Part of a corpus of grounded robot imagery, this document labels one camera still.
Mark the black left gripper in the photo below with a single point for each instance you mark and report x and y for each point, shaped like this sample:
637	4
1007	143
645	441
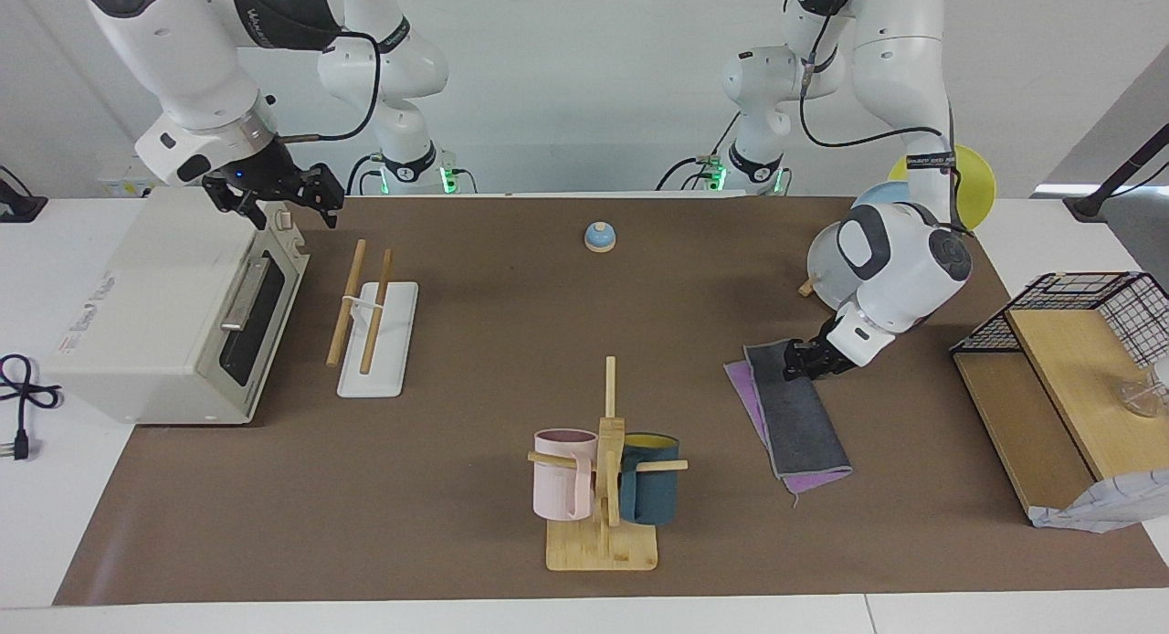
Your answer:
829	353

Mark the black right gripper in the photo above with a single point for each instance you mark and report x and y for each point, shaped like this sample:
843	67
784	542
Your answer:
274	173

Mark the purple and grey towel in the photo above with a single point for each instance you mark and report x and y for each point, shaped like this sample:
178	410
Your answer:
804	424

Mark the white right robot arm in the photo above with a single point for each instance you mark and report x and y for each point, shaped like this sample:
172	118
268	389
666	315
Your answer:
183	58

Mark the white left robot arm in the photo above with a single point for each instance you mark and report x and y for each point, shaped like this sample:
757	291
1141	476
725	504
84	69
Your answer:
904	269

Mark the wooden plate rack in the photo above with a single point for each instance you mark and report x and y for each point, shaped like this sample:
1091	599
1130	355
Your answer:
805	289

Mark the white towel rack wooden rods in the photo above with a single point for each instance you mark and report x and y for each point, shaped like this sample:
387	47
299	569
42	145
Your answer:
379	360

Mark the grey plate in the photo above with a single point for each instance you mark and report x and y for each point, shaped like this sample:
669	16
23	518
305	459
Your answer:
826	264

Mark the beige toaster oven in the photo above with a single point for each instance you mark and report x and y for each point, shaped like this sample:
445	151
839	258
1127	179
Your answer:
146	323

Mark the light blue plate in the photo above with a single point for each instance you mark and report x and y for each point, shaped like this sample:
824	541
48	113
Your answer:
881	195

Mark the dark teal mug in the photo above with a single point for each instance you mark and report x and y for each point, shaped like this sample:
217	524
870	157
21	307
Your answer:
650	497

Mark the brown table mat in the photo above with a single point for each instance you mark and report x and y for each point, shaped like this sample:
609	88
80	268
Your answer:
475	342

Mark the blue call bell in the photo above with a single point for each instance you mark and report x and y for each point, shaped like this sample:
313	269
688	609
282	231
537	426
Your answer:
600	238

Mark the yellow plate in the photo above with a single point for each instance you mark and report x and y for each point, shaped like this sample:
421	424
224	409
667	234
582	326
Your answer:
977	186

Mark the wooden shelf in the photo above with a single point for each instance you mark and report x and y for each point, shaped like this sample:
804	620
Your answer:
1059	378

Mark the wooden mug tree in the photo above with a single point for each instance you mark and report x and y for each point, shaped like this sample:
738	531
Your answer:
607	547

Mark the pink mug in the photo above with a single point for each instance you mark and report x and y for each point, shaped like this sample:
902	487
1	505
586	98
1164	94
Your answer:
559	488

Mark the clear glass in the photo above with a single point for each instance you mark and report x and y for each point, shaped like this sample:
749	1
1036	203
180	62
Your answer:
1142	395

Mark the white patterned cloth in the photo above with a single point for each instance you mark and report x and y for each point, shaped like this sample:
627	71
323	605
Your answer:
1114	511

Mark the black clamp stand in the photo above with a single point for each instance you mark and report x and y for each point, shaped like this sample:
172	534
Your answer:
1110	184

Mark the white wall box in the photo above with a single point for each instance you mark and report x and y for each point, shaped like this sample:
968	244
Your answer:
123	187

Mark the black desk mount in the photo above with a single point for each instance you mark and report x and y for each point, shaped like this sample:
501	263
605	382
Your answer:
18	206

